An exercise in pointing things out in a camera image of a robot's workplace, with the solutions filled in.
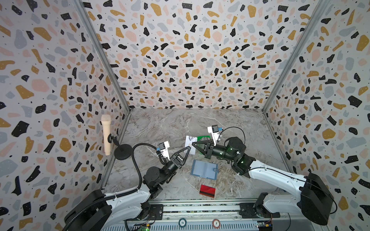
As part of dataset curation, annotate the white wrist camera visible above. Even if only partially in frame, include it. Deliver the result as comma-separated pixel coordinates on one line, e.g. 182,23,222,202
207,125,223,146
156,141,170,160

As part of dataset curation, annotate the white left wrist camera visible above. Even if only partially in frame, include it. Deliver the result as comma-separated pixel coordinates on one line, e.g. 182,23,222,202
156,141,170,160

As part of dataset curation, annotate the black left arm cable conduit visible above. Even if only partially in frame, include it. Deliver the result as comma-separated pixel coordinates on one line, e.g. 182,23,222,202
62,143,162,231

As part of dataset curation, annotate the blue card holder wallet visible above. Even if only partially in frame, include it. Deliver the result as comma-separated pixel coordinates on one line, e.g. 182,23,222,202
191,160,219,180

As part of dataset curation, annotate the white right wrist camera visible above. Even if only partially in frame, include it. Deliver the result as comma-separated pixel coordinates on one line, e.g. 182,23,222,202
207,125,223,146

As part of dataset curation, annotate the red round sticker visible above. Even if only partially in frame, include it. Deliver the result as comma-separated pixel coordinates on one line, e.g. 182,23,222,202
212,219,221,229

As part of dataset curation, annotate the green round sticker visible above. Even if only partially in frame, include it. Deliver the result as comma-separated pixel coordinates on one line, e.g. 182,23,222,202
178,218,187,228

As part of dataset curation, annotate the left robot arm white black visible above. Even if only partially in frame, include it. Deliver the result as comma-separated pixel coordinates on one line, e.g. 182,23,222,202
63,146,191,231

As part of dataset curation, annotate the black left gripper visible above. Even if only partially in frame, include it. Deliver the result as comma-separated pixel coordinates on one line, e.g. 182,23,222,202
160,148,191,188

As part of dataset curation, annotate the red card black stripe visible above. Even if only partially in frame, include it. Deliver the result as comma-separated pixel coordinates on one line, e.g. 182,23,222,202
199,184,216,198

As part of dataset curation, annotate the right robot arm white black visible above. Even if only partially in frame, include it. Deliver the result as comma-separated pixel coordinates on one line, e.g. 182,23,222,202
192,137,335,226

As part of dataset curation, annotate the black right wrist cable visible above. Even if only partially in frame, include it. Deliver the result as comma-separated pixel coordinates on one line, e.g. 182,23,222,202
220,126,246,145

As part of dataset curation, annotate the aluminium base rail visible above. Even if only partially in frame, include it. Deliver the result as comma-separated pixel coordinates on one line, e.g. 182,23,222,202
106,199,327,231

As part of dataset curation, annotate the green plastic card tray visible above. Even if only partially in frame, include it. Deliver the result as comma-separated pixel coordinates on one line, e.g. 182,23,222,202
198,135,211,141

